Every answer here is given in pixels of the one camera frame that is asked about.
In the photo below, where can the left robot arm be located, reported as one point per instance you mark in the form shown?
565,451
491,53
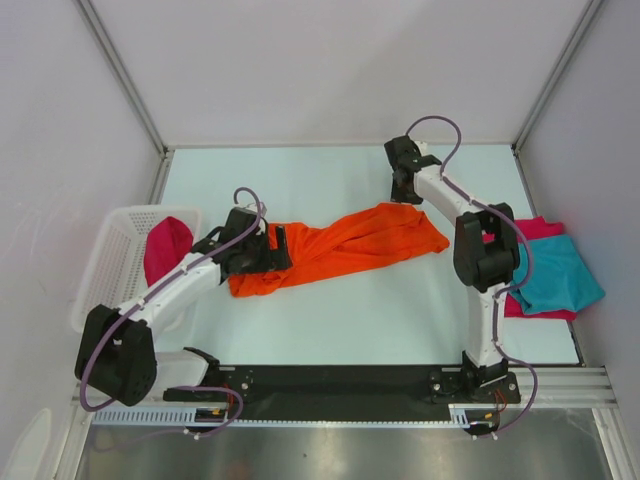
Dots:
117,354

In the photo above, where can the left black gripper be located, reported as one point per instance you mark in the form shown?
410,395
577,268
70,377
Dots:
274,259

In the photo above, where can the white cable duct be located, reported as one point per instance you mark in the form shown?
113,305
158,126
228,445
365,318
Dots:
205,419

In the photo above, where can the folded teal t-shirt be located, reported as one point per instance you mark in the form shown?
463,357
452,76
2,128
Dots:
560,281

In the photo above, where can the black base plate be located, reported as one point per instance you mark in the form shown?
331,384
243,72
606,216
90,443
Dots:
367,408

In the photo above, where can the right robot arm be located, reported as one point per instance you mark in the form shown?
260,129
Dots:
485,251

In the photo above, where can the white plastic basket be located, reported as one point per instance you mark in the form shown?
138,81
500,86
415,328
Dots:
115,272

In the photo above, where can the orange t-shirt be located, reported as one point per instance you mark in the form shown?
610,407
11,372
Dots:
374,238

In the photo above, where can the folded crimson t-shirt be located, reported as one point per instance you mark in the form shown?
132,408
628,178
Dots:
535,229

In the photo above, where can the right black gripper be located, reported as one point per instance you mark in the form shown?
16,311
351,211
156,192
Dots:
399,196

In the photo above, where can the crimson t-shirt in basket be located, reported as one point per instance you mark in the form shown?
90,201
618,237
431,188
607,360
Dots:
167,243

